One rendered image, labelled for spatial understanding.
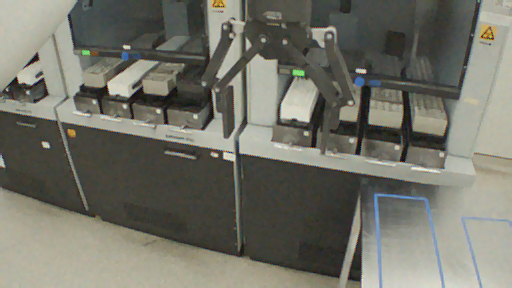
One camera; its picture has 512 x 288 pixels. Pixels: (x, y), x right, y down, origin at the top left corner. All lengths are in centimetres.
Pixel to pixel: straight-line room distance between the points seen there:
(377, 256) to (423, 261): 11
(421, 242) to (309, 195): 62
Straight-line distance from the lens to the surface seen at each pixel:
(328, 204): 148
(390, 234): 96
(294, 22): 45
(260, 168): 144
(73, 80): 181
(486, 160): 287
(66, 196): 220
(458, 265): 95
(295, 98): 137
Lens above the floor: 149
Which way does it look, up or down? 33 degrees down
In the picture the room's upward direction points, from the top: straight up
